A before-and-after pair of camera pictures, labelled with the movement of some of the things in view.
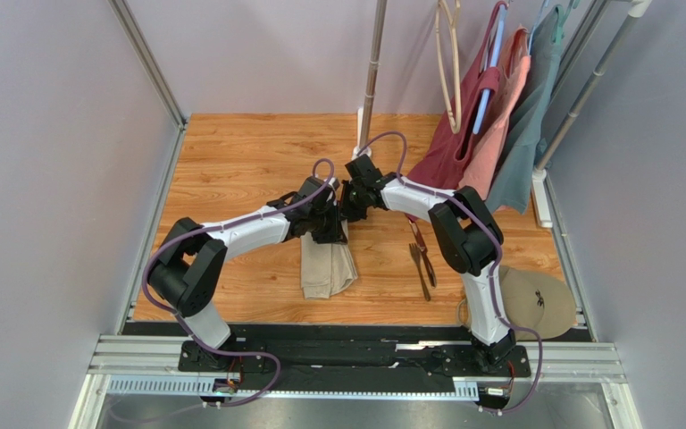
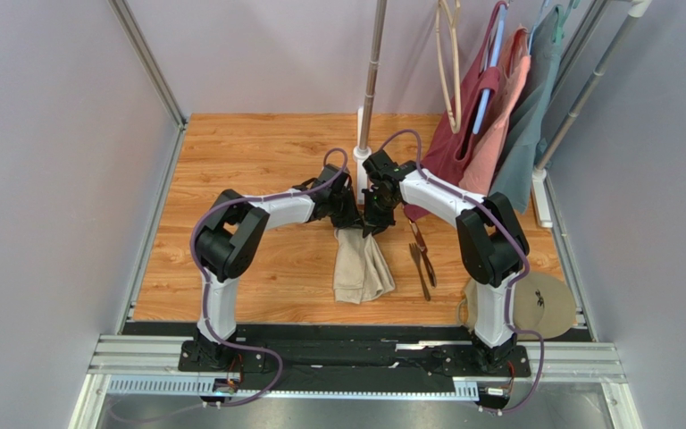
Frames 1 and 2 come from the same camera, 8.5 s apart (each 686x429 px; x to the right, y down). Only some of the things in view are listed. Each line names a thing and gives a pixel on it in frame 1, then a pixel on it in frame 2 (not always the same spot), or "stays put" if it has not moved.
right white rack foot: (540, 199) stays put
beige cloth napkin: (326, 269) to (362, 272)
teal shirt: (518, 182) stays put
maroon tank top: (443, 162) stays put
